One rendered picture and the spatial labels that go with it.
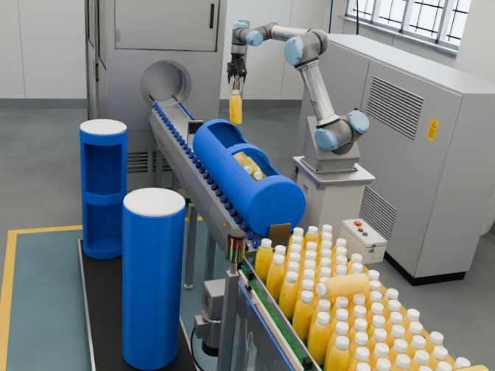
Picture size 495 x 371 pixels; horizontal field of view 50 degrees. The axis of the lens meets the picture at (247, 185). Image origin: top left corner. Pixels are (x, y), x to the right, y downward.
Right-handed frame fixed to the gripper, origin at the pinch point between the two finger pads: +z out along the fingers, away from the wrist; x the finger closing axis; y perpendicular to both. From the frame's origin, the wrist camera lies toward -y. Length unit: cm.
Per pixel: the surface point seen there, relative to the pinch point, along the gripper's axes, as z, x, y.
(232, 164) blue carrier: 23, 16, -45
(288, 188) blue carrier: 22, 1, -77
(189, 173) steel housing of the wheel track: 55, 18, 17
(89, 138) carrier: 43, 72, 49
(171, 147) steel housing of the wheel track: 56, 18, 62
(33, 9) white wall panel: 22, 95, 433
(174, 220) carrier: 43, 46, -60
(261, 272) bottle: 47, 21, -102
